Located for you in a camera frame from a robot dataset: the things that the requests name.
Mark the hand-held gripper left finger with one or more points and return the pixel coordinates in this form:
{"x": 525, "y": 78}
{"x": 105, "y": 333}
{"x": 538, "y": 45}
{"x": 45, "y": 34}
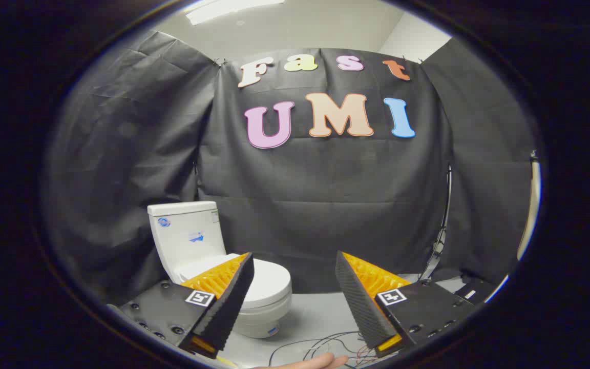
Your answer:
{"x": 231, "y": 302}

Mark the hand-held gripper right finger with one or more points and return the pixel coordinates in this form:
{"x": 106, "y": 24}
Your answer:
{"x": 359, "y": 302}

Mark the white toilet lid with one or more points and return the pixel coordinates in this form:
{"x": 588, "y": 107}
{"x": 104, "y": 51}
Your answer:
{"x": 269, "y": 279}

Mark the white toilet seat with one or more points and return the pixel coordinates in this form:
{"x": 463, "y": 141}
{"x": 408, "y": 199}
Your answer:
{"x": 277, "y": 307}

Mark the white ceramic toilet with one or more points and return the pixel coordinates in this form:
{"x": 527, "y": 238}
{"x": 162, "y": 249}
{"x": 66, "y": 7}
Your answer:
{"x": 187, "y": 241}

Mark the white ceramic tank cover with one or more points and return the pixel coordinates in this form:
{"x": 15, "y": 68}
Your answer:
{"x": 182, "y": 208}

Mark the black backdrop cloth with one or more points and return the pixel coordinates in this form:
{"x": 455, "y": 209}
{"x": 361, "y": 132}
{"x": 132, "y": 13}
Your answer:
{"x": 325, "y": 195}

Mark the black box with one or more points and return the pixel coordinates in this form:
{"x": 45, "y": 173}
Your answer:
{"x": 474, "y": 292}

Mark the thin black stand pole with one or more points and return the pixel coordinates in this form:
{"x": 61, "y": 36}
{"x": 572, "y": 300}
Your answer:
{"x": 446, "y": 205}

